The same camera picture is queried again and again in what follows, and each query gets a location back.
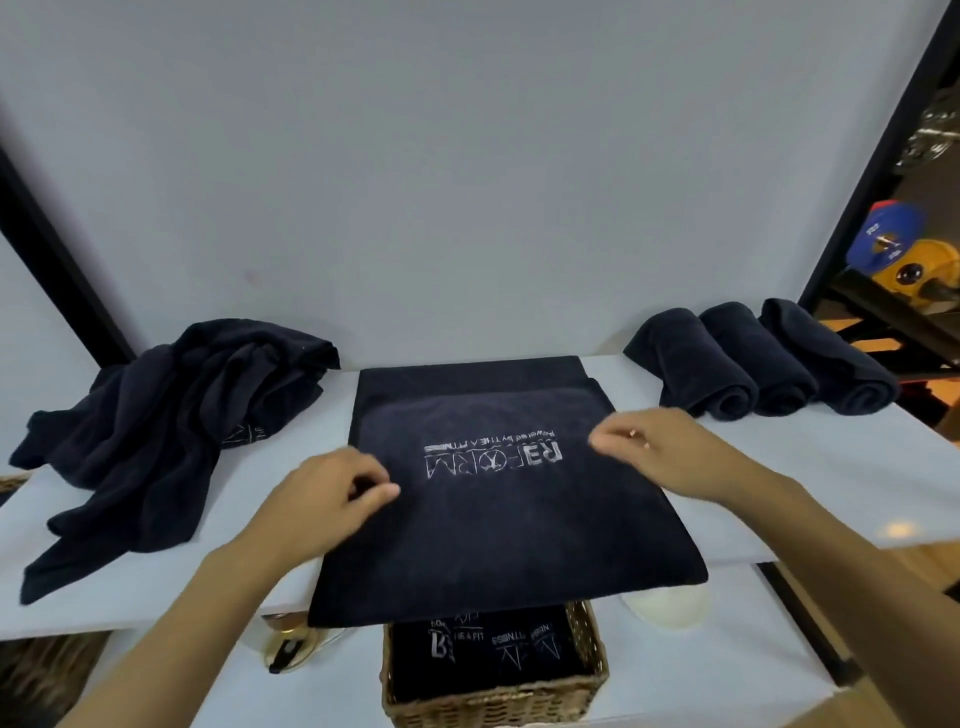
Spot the woven wicker basket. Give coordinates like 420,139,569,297
380,599,610,728

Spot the black weight rack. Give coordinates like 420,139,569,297
824,269,960,376

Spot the dark navy printed towel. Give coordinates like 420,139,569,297
307,354,710,630
758,297,901,416
698,301,819,418

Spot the chrome barbell sleeve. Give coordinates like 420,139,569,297
896,104,960,170

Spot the black metal shelf leg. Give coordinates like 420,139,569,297
757,562,864,688

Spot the person's left hand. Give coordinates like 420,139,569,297
239,447,403,575

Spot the person's left forearm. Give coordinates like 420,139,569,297
59,536,301,728

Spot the person's right hand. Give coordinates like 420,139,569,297
588,408,774,505

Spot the gold black object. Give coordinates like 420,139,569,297
258,611,346,675

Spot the heap of dark navy towels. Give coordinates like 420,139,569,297
7,318,343,607

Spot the person's right forearm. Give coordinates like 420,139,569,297
719,468,960,728

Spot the large wicker hamper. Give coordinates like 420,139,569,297
0,472,114,728

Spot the plain dark navy towel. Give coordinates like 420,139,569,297
623,307,760,421

